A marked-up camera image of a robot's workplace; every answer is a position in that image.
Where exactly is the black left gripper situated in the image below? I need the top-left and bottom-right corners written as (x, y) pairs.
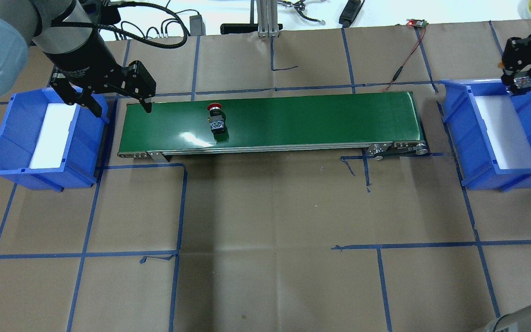
top-left (50, 51), bottom-right (157, 118)

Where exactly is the blue storage bin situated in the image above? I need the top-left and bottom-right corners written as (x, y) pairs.
top-left (441, 78), bottom-right (531, 191)
top-left (0, 88), bottom-right (109, 192)

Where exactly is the blue left storage bin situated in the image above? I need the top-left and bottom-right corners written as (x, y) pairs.
top-left (0, 88), bottom-right (109, 192)

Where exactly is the blue right storage bin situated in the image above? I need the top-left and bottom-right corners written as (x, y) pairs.
top-left (441, 78), bottom-right (531, 191)

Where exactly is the black power adapter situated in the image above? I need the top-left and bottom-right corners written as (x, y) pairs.
top-left (189, 14), bottom-right (206, 36)

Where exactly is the red mushroom push button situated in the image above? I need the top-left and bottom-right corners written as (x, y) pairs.
top-left (207, 102), bottom-right (228, 142)

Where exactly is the red black wire pair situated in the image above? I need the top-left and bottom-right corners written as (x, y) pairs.
top-left (381, 18), bottom-right (430, 93)

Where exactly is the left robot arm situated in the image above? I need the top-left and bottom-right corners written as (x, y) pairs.
top-left (0, 0), bottom-right (156, 117)

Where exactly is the aluminium frame post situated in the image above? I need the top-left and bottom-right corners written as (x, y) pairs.
top-left (256, 0), bottom-right (280, 38)

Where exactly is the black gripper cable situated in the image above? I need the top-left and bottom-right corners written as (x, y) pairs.
top-left (95, 0), bottom-right (190, 49)

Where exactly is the yellow mushroom push button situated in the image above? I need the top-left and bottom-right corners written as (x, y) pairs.
top-left (508, 76), bottom-right (531, 96)

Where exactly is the green conveyor belt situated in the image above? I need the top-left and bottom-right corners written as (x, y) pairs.
top-left (116, 92), bottom-right (426, 159)

